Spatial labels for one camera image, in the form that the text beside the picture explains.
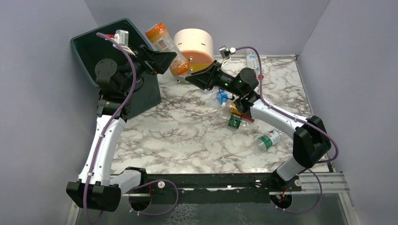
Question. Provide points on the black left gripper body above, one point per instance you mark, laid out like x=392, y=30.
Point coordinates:
x=144, y=59

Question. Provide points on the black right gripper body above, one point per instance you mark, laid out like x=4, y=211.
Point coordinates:
x=216, y=75

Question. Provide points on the orange label juice bottle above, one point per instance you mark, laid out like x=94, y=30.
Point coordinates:
x=160, y=38

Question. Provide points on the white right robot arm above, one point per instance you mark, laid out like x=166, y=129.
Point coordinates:
x=310, y=139

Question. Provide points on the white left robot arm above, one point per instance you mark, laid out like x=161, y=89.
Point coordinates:
x=96, y=170

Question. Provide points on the dark green plastic bin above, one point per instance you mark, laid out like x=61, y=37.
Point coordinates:
x=109, y=70

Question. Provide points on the brown tea bottle red label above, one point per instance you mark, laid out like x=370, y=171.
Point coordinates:
x=231, y=108

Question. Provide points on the round drawer cabinet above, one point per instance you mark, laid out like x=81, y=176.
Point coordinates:
x=196, y=46

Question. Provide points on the clear bottle blue white label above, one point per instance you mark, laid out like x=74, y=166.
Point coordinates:
x=252, y=60

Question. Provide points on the red label bottle red cap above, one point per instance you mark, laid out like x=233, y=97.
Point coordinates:
x=258, y=87

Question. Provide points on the green label bottle dark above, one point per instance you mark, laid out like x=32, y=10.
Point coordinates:
x=237, y=123

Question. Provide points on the green label water bottle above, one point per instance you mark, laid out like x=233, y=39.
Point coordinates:
x=268, y=140

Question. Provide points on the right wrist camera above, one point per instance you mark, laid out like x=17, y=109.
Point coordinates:
x=226, y=54

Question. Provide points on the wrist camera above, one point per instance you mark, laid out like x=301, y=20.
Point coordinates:
x=121, y=37
x=226, y=54

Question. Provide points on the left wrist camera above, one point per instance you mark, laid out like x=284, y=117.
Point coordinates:
x=121, y=37

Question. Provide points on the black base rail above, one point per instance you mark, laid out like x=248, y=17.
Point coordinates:
x=211, y=188

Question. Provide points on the aluminium frame rail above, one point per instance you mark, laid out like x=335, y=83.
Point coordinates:
x=323, y=183

